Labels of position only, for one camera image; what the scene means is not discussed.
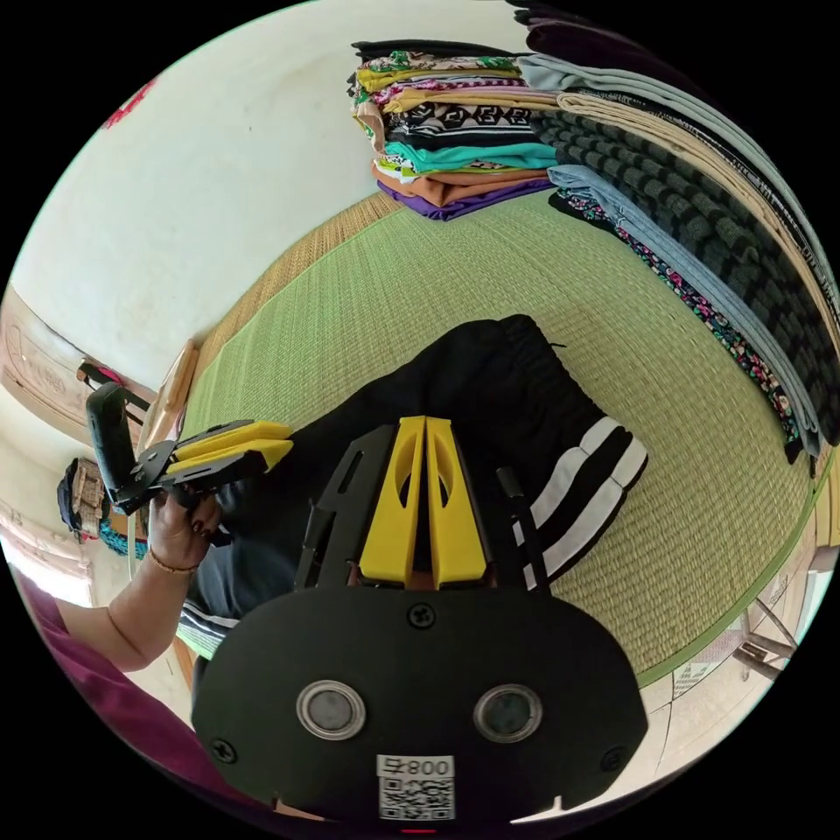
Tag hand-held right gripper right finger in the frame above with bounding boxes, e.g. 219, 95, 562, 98
426, 416, 494, 589

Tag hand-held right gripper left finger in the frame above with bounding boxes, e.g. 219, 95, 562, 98
359, 416, 426, 584

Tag black pants with white stripes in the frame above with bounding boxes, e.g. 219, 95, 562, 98
177, 314, 651, 660

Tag person's left forearm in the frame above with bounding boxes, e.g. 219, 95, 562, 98
107, 549, 200, 673

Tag person's left hand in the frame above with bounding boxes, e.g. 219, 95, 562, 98
146, 484, 222, 573

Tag bed with green woven mat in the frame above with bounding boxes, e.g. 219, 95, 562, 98
139, 188, 836, 690

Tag person's body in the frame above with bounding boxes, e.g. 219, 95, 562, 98
11, 569, 280, 812

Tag colourful pile of clothes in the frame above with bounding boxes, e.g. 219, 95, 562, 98
346, 38, 560, 223

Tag grey and beige pile of clothes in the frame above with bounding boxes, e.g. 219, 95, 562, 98
508, 0, 840, 465

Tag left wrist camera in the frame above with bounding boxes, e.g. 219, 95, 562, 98
86, 383, 153, 508

